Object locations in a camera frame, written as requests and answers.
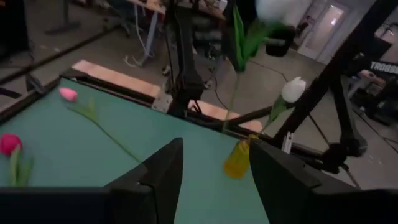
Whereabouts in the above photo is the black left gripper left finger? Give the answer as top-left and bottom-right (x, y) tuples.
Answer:
(0, 137), (185, 224)

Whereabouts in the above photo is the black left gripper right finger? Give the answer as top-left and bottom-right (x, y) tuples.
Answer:
(248, 139), (398, 224)

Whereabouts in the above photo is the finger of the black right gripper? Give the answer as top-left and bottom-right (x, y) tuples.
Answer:
(223, 0), (238, 65)
(265, 26), (297, 57)

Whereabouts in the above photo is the white artificial tulip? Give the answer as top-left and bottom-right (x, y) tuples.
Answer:
(221, 0), (297, 134)
(257, 76), (308, 137)

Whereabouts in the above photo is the pink artificial tulip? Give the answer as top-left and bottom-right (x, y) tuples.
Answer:
(58, 86), (142, 164)

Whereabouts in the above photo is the bright red artificial tulip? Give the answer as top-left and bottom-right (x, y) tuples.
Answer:
(0, 133), (35, 187)

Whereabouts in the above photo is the yellow glass vase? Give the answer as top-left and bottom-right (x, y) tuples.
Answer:
(223, 133), (259, 180)

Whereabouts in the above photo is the silver mounting plate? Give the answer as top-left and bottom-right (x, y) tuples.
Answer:
(151, 91), (174, 113)

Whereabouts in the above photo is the green table mat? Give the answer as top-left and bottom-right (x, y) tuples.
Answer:
(0, 77), (271, 224)

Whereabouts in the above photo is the black Trossen-printed panel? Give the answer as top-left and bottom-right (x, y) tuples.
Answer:
(369, 60), (398, 78)

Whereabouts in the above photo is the black table clamp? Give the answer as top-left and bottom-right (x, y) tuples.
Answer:
(25, 73), (47, 95)

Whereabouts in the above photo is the black equipment case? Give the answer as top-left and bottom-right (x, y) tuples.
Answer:
(0, 0), (30, 60)

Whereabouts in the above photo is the silver aluminium bracket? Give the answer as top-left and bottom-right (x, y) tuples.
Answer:
(281, 131), (295, 155)

